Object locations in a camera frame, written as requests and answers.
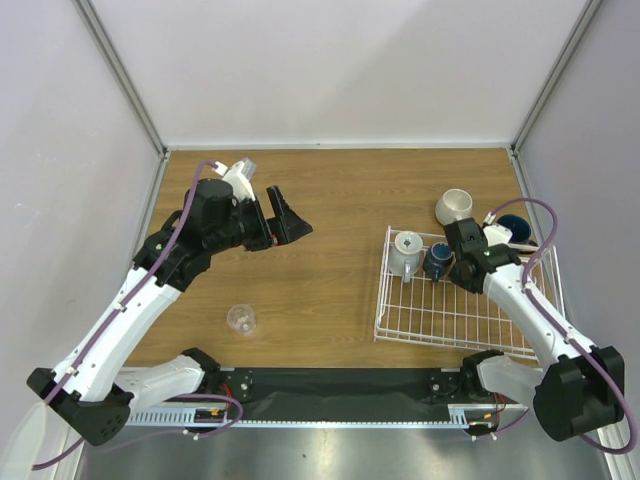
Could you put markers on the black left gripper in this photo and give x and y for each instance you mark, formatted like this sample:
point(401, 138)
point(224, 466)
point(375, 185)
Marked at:
point(281, 229)

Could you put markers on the light grey footed cup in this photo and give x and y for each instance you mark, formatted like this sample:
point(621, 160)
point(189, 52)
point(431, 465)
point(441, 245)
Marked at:
point(405, 255)

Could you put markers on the small dark blue mug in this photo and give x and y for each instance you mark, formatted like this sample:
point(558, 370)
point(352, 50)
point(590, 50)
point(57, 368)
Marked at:
point(438, 258)

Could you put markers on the glossy dark blue mug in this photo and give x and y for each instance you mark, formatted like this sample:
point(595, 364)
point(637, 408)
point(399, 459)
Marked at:
point(520, 229)

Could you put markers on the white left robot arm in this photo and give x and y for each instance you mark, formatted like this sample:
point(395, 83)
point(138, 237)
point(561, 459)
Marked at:
point(87, 389)

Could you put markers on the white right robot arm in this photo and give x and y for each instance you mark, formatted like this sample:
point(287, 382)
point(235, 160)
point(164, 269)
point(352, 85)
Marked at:
point(578, 387)

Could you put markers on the cream round mug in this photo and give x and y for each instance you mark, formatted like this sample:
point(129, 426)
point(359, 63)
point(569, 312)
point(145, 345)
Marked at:
point(454, 205)

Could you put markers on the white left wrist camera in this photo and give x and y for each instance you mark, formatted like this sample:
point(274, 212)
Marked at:
point(239, 176)

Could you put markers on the white wire dish rack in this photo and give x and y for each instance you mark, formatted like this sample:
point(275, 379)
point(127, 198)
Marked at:
point(442, 314)

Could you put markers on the grey cable duct rail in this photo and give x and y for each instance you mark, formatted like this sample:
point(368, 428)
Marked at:
point(190, 415)

